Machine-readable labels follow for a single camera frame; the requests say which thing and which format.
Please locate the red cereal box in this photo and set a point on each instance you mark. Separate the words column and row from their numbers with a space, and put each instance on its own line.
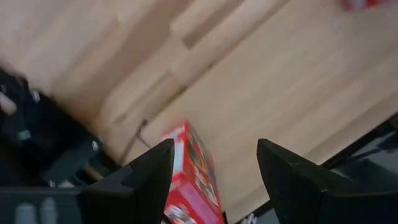
column 370, row 3
column 196, row 180

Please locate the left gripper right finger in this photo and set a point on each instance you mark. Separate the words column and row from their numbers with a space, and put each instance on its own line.
column 304, row 193

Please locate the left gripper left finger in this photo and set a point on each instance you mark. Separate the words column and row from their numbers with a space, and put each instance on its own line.
column 146, row 186

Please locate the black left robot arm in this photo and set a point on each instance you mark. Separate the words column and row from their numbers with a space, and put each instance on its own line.
column 46, row 140

